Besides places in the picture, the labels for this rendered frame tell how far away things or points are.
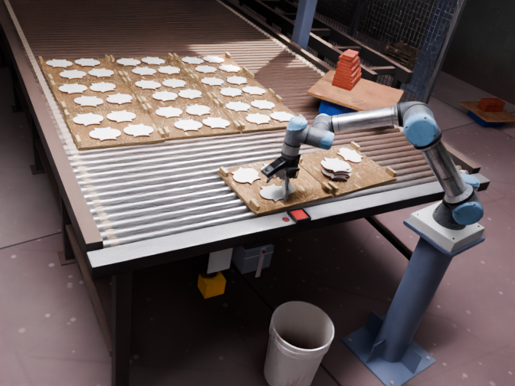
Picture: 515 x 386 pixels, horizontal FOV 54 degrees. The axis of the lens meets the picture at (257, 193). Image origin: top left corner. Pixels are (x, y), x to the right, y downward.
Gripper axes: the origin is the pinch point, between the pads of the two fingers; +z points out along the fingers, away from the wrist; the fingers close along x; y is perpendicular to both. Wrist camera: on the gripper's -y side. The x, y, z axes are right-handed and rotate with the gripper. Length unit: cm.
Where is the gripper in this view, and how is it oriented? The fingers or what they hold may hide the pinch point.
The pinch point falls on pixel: (274, 192)
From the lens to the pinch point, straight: 221.6
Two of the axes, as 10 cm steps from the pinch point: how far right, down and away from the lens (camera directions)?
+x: -5.3, -5.5, 6.5
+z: -2.1, 8.3, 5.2
